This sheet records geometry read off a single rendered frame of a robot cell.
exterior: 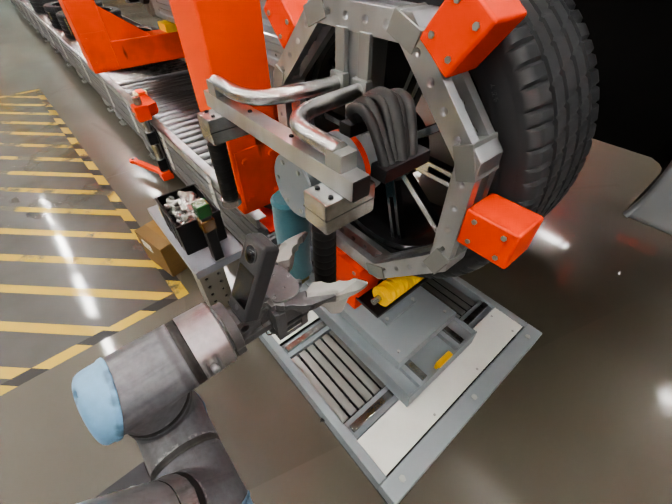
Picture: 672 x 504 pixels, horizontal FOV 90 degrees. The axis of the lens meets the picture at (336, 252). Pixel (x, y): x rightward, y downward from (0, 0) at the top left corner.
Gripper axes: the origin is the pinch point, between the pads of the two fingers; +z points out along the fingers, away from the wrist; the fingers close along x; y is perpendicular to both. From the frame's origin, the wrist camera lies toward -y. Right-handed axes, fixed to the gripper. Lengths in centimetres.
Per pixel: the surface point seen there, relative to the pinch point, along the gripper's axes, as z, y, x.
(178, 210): -8, 27, -68
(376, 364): 20, 67, -3
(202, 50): 9, -16, -59
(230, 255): -1, 38, -50
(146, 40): 46, 17, -250
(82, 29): 13, 7, -250
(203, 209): -5, 18, -50
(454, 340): 47, 66, 8
